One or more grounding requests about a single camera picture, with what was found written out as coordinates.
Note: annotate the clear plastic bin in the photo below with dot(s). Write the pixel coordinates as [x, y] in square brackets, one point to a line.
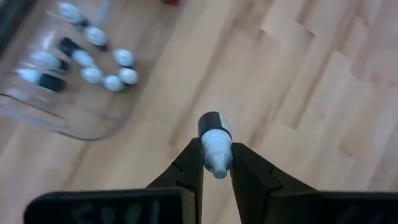
[93, 118]

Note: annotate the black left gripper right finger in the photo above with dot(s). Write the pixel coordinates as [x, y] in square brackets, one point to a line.
[280, 205]

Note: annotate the red food colouring bottle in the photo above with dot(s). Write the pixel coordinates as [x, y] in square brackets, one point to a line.
[171, 1]

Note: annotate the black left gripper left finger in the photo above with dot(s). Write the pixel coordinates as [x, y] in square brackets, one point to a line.
[155, 205]

